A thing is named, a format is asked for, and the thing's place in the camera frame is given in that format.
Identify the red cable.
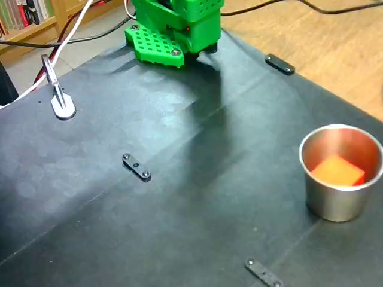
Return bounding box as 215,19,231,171
32,0,108,86

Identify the red book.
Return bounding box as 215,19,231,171
17,4,30,28

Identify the long white cable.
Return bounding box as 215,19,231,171
0,0,95,110

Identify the black rounded object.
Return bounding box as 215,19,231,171
0,61,20,106

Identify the black bracket plate with screws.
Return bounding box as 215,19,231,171
265,53,296,76
244,257,285,287
121,152,153,182

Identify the red cube block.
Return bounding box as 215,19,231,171
311,154,366,188

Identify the short white cable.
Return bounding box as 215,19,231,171
123,0,137,20

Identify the wooden bookshelf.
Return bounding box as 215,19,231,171
0,0,126,57

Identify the silver metal clamp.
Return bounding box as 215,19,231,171
41,53,77,120

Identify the black cable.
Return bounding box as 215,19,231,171
221,0,383,16
0,16,132,48

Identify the black table cover sheet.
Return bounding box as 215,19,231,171
0,26,383,287

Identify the stainless steel cup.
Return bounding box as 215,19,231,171
299,124,383,222

